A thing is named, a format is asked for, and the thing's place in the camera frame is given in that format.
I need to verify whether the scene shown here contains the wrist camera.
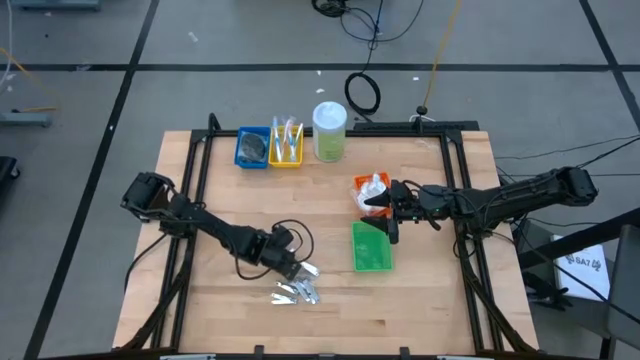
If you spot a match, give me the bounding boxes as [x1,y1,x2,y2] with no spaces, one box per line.
[399,187,425,217]
[271,223,297,250]

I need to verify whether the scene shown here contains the black aluminium table frame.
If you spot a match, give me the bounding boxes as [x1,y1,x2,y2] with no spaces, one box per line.
[117,112,539,360]

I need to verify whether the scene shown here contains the black round bagged item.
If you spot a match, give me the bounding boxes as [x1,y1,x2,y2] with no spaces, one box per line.
[238,132,268,165]

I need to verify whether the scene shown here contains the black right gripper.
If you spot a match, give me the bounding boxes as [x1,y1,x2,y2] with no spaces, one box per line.
[359,179,429,245]

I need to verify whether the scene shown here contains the blue plastic basket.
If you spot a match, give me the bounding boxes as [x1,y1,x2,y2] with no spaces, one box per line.
[233,125,272,170]

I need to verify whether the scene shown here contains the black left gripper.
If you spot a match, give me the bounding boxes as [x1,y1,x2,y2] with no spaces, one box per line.
[242,224,308,282]

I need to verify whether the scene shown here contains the white green wipes canister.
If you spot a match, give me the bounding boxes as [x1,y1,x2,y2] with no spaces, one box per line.
[311,101,348,163]

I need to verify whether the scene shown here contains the black diagonal beam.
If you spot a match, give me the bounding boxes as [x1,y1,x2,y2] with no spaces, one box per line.
[517,206,640,270]

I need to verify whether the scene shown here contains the pink bagged toothbrush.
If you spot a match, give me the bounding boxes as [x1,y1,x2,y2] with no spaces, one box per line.
[279,117,292,162]

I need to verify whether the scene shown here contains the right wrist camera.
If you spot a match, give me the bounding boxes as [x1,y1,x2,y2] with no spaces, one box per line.
[399,187,425,217]

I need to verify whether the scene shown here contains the coiled black cable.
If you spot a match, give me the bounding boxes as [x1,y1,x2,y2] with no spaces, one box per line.
[343,71,382,117]

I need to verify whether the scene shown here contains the white cardboard box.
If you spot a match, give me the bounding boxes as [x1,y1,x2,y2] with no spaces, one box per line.
[549,233,612,302]

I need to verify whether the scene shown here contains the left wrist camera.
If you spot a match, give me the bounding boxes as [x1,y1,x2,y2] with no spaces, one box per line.
[271,223,297,250]

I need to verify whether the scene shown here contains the orange plastic basket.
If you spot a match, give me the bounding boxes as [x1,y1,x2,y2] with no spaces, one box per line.
[351,172,392,220]

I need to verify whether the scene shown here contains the black floor cables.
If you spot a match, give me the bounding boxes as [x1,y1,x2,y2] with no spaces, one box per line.
[494,133,640,197]

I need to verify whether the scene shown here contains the green plastic basket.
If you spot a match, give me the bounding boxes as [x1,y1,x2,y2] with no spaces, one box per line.
[351,220,394,273]

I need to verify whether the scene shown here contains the grey flat plate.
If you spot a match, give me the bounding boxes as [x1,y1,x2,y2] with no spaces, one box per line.
[0,111,52,128]

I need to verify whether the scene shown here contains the yellow cable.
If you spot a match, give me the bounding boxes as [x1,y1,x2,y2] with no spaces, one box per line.
[422,0,464,109]

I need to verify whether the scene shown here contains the yellow plastic basket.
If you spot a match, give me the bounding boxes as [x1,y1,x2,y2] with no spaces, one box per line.
[267,124,305,169]

